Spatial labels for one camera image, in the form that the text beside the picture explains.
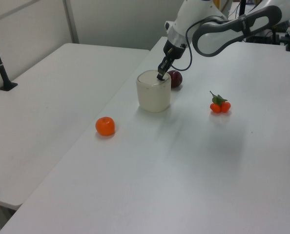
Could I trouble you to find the cream plastic garbage bin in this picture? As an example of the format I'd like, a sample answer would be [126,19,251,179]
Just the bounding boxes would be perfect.
[136,69,172,113]

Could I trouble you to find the grey partition post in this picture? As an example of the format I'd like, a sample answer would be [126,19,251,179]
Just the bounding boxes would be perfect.
[62,0,80,44]

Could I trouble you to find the dark red apple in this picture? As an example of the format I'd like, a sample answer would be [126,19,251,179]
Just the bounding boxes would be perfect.
[167,70,183,89]

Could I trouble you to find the orange mandarin fruit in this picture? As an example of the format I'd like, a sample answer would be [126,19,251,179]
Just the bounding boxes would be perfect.
[95,117,116,137]

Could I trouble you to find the black vertical pole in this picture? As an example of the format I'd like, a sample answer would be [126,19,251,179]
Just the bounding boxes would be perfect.
[238,0,247,18]

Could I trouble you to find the black camera stand pole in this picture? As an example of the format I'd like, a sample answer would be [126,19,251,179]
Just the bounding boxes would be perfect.
[0,24,18,92]

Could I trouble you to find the dark robot cable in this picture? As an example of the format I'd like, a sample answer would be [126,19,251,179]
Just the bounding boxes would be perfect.
[171,19,207,72]

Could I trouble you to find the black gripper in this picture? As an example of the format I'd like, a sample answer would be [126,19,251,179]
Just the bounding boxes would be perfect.
[156,39,186,81]

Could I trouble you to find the black equipment box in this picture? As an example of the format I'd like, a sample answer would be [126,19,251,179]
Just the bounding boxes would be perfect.
[242,28,280,45]

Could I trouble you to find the small oranges with leaves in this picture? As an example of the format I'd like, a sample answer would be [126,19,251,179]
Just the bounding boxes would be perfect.
[209,91,231,114]

